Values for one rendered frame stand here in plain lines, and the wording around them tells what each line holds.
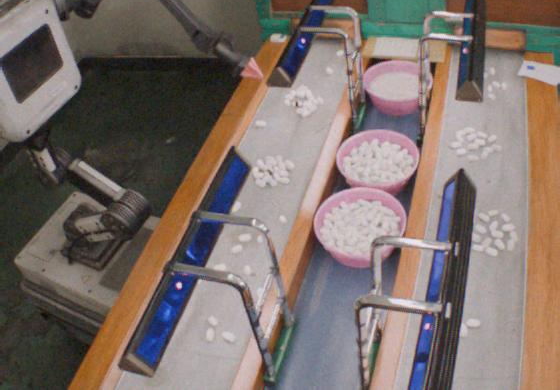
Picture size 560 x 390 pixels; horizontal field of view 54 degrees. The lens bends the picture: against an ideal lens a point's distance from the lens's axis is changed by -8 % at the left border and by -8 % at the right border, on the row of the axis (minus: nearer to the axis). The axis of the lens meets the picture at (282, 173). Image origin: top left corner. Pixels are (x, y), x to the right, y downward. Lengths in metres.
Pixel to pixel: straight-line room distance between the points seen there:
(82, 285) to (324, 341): 0.98
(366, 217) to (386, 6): 1.01
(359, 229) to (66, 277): 1.10
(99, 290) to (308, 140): 0.91
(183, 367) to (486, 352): 0.76
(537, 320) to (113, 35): 3.35
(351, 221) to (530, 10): 1.16
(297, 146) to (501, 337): 0.96
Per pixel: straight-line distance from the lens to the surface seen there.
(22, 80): 1.74
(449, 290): 1.15
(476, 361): 1.50
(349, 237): 1.73
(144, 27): 3.99
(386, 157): 1.98
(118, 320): 1.67
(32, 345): 2.79
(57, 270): 2.31
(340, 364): 1.56
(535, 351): 1.51
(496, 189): 1.87
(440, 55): 2.40
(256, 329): 1.33
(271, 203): 1.85
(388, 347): 1.48
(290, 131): 2.10
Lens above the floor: 2.04
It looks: 42 degrees down
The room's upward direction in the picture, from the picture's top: 11 degrees counter-clockwise
